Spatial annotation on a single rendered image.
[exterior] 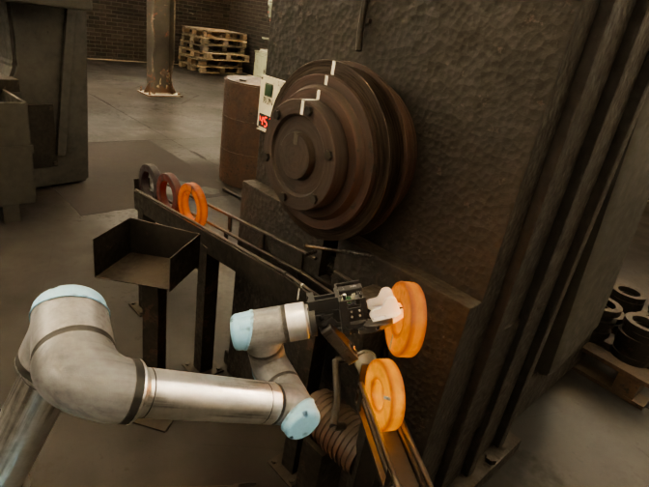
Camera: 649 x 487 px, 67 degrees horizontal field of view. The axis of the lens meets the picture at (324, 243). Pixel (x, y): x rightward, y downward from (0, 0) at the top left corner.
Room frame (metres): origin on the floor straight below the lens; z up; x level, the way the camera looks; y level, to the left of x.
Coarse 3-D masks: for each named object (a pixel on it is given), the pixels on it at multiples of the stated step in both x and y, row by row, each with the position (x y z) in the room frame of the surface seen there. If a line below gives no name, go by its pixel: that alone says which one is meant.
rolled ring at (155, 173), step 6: (144, 168) 2.05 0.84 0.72; (150, 168) 2.01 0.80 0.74; (156, 168) 2.03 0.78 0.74; (144, 174) 2.08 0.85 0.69; (150, 174) 2.01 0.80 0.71; (156, 174) 2.00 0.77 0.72; (144, 180) 2.09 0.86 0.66; (156, 180) 1.99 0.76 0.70; (144, 186) 2.08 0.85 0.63; (144, 192) 2.06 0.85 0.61; (150, 192) 2.07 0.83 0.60; (156, 198) 1.98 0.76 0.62
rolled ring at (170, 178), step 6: (162, 174) 1.93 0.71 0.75; (168, 174) 1.91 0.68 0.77; (162, 180) 1.93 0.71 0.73; (168, 180) 1.89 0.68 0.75; (174, 180) 1.88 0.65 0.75; (156, 186) 1.96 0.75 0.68; (162, 186) 1.96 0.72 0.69; (174, 186) 1.86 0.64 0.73; (180, 186) 1.88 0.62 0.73; (156, 192) 1.96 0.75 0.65; (162, 192) 1.96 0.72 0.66; (174, 192) 1.86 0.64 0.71; (162, 198) 1.95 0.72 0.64; (174, 198) 1.86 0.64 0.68; (168, 204) 1.94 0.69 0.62; (174, 204) 1.85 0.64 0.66
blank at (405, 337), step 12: (396, 288) 0.91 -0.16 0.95; (408, 288) 0.86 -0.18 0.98; (420, 288) 0.87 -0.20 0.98; (396, 300) 0.89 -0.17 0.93; (408, 300) 0.84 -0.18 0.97; (420, 300) 0.83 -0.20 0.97; (408, 312) 0.82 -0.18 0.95; (420, 312) 0.81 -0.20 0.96; (396, 324) 0.88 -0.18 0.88; (408, 324) 0.81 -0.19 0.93; (420, 324) 0.80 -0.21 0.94; (396, 336) 0.84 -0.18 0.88; (408, 336) 0.79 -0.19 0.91; (420, 336) 0.79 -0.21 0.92; (396, 348) 0.82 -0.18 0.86; (408, 348) 0.79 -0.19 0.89
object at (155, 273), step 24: (96, 240) 1.34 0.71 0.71; (120, 240) 1.47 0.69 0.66; (144, 240) 1.52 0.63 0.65; (168, 240) 1.51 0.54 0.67; (192, 240) 1.44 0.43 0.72; (96, 264) 1.34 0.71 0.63; (120, 264) 1.43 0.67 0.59; (144, 264) 1.44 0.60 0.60; (168, 264) 1.46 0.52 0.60; (192, 264) 1.44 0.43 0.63; (144, 288) 1.38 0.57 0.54; (168, 288) 1.30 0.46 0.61; (144, 312) 1.38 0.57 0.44; (144, 336) 1.38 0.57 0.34; (144, 360) 1.38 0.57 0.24
